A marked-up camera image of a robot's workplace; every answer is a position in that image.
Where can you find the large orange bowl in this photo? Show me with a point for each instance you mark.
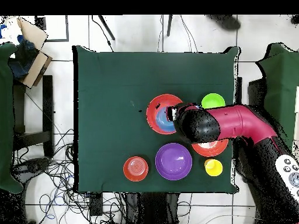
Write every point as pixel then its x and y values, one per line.
pixel 151 116
pixel 210 149

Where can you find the small blue bowl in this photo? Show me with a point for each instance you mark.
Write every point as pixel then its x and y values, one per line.
pixel 162 121

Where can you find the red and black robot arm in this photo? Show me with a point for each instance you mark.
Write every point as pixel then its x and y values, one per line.
pixel 233 121

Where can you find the dark green tablecloth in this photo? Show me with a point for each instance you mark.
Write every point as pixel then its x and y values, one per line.
pixel 112 130

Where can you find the purple bowl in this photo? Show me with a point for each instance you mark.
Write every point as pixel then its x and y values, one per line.
pixel 173 161

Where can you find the small orange bowl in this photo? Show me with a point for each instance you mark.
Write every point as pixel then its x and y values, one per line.
pixel 135 169

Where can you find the green bowl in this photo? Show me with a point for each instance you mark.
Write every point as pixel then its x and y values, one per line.
pixel 213 101

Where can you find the orange cup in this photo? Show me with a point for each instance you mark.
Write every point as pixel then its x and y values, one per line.
pixel 206 162

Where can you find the yellow cup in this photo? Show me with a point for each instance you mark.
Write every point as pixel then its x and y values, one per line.
pixel 214 168

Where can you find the black box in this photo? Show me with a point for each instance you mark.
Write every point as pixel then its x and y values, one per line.
pixel 96 204

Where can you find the black tripod leg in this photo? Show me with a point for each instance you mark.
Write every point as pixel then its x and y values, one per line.
pixel 169 25
pixel 107 28

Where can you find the black stool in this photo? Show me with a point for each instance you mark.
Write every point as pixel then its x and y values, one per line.
pixel 48 105

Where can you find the black stand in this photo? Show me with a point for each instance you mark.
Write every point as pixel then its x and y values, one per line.
pixel 255 93

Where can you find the cardboard box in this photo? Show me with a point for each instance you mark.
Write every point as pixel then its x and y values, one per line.
pixel 36 67

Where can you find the person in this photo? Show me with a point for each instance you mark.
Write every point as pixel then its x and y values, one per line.
pixel 225 22

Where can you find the green cloth covered table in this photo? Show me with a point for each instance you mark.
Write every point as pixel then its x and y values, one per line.
pixel 5 116
pixel 280 81

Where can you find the blue cloth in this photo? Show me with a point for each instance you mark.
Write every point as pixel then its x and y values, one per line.
pixel 23 58

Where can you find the dark grey frame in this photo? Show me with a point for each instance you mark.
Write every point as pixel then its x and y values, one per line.
pixel 67 30

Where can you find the grey pedestal foot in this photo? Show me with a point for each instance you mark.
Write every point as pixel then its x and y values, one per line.
pixel 30 169

